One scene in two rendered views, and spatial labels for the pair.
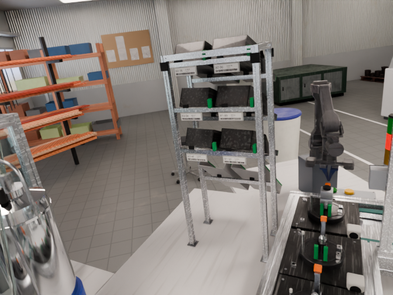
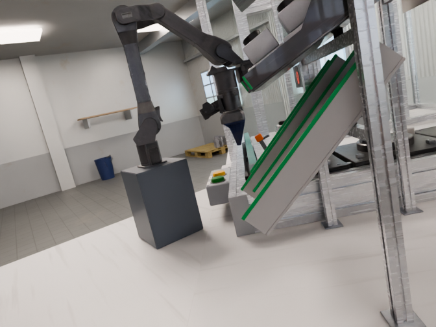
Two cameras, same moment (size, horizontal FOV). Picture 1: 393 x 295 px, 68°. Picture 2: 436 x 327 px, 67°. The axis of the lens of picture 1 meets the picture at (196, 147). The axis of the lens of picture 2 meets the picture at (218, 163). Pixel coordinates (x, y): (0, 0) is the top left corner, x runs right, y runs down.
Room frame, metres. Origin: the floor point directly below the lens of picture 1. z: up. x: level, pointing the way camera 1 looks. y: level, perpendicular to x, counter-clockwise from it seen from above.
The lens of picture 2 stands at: (1.53, 0.26, 1.19)
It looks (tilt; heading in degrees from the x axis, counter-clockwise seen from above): 10 degrees down; 247
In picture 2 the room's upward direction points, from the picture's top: 13 degrees counter-clockwise
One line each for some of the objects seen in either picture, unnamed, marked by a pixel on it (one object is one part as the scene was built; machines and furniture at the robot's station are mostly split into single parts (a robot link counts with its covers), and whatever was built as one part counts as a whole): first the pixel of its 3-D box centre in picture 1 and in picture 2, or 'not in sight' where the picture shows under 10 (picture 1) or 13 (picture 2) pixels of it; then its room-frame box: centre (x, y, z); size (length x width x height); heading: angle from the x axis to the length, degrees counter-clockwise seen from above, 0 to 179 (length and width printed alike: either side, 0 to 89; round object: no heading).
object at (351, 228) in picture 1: (353, 232); not in sight; (0.87, -0.53, 0.97); 0.05 x 0.05 x 0.04; 62
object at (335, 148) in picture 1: (333, 137); (237, 65); (1.08, -0.55, 1.27); 0.12 x 0.08 x 0.11; 167
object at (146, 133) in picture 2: (319, 141); (145, 132); (1.35, -0.61, 1.15); 0.09 x 0.07 x 0.06; 77
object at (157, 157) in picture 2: (317, 152); (149, 154); (1.36, -0.61, 1.09); 0.07 x 0.07 x 0.06; 8
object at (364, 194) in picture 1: (348, 198); (221, 184); (1.15, -0.67, 0.93); 0.21 x 0.07 x 0.06; 62
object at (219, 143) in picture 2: not in sight; (209, 145); (-1.46, -7.20, 0.18); 1.31 x 0.89 x 0.36; 98
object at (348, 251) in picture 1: (321, 244); (383, 130); (0.78, -0.37, 1.01); 0.24 x 0.24 x 0.13; 62
